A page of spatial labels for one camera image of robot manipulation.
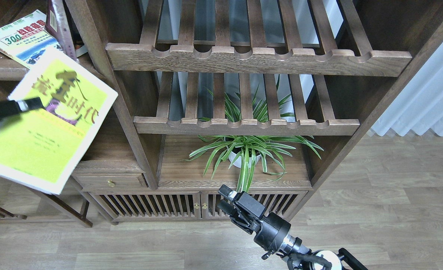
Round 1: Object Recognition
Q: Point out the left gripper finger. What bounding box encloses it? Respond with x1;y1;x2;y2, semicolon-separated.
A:
0;97;44;121

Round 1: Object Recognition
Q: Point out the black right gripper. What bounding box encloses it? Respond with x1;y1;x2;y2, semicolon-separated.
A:
217;185;292;254

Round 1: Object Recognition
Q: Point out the yellow green cover book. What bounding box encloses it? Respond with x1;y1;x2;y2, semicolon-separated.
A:
0;48;118;195

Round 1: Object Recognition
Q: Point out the white blue illustrated book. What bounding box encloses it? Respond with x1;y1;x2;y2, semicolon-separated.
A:
0;9;88;70

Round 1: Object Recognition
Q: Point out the maroon cover book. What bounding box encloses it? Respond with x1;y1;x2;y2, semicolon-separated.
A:
46;0;79;63

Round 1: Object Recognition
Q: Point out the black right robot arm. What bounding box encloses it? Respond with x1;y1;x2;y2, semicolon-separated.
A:
218;185;367;270

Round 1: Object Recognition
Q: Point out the white plant pot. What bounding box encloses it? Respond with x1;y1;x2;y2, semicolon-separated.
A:
228;147;243;168

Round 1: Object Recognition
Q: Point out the green spider plant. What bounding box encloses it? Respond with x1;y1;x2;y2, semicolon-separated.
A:
186;73;324;210

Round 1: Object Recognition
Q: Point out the dark wooden bookshelf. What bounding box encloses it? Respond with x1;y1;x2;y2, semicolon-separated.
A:
0;0;443;227

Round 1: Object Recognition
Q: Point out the brass drawer knob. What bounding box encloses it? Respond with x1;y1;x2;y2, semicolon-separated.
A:
107;180;116;188

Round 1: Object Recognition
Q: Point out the white pleated curtain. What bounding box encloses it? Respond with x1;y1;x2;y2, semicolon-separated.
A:
369;42;443;137

